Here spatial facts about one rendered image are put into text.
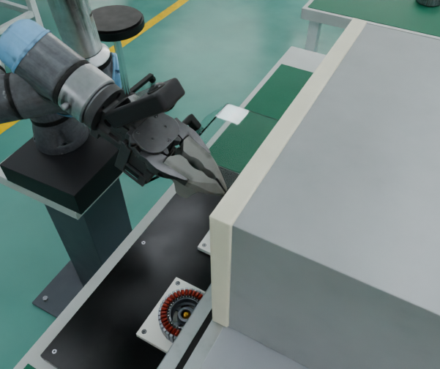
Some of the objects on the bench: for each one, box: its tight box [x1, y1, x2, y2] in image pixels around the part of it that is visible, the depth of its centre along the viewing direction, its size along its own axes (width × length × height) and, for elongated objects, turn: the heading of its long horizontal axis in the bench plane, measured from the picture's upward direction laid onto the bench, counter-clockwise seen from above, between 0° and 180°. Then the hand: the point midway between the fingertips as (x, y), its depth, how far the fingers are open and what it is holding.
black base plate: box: [40, 192, 223, 369], centre depth 95 cm, size 47×64×2 cm
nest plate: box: [136, 277, 206, 353], centre depth 87 cm, size 15×15×1 cm
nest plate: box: [198, 231, 210, 256], centre depth 101 cm, size 15×15×1 cm
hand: (220, 184), depth 57 cm, fingers closed
